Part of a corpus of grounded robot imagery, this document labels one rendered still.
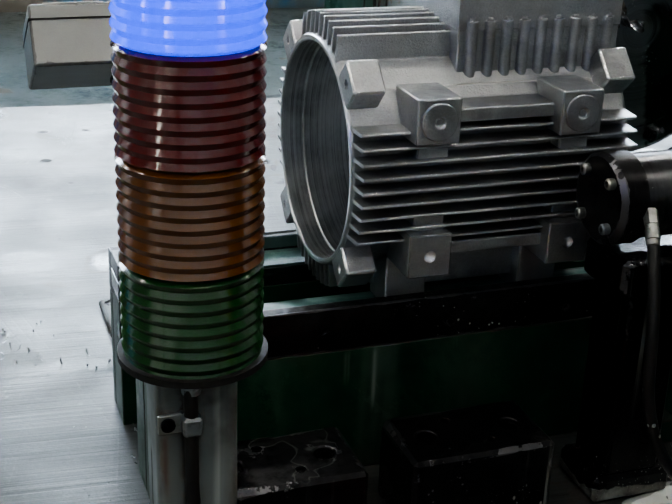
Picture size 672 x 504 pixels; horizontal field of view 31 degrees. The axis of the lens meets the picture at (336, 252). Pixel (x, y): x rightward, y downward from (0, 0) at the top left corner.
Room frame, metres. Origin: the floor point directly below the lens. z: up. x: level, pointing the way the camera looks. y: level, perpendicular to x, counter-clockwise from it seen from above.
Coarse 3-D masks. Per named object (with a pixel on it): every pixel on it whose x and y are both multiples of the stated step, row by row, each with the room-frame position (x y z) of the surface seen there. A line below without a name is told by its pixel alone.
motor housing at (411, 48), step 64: (320, 64) 0.85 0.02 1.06; (384, 64) 0.76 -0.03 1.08; (448, 64) 0.77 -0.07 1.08; (320, 128) 0.87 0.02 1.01; (384, 128) 0.72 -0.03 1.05; (512, 128) 0.76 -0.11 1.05; (320, 192) 0.85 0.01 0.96; (384, 192) 0.71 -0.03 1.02; (448, 192) 0.73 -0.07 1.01; (512, 192) 0.74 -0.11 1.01; (320, 256) 0.78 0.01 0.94
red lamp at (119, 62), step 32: (128, 64) 0.43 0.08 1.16; (160, 64) 0.43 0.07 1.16; (192, 64) 0.43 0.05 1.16; (224, 64) 0.43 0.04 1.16; (256, 64) 0.44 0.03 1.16; (128, 96) 0.43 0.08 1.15; (160, 96) 0.43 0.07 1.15; (192, 96) 0.43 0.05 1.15; (224, 96) 0.43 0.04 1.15; (256, 96) 0.44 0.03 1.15; (128, 128) 0.44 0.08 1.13; (160, 128) 0.43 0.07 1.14; (192, 128) 0.43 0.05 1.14; (224, 128) 0.43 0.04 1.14; (256, 128) 0.44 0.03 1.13; (128, 160) 0.44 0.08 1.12; (160, 160) 0.43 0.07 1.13; (192, 160) 0.43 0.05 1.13; (224, 160) 0.43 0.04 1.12
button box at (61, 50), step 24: (24, 24) 0.95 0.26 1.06; (48, 24) 0.92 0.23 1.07; (72, 24) 0.92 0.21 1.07; (96, 24) 0.93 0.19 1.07; (24, 48) 0.96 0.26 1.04; (48, 48) 0.91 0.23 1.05; (72, 48) 0.91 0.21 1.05; (96, 48) 0.92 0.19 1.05; (48, 72) 0.91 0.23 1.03; (72, 72) 0.92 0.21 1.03; (96, 72) 0.93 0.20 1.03
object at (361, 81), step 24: (288, 24) 0.85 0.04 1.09; (288, 48) 0.85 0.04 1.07; (600, 48) 0.79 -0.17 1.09; (624, 48) 0.80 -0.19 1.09; (360, 72) 0.73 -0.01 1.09; (600, 72) 0.79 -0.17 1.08; (624, 72) 0.78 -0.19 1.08; (360, 96) 0.72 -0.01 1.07; (288, 216) 0.84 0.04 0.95; (336, 264) 0.74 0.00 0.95; (360, 264) 0.72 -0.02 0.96
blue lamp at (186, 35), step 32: (128, 0) 0.43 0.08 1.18; (160, 0) 0.43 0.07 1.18; (192, 0) 0.43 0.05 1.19; (224, 0) 0.43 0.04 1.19; (256, 0) 0.44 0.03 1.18; (128, 32) 0.43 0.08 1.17; (160, 32) 0.43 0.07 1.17; (192, 32) 0.43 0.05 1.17; (224, 32) 0.43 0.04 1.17; (256, 32) 0.44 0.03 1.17
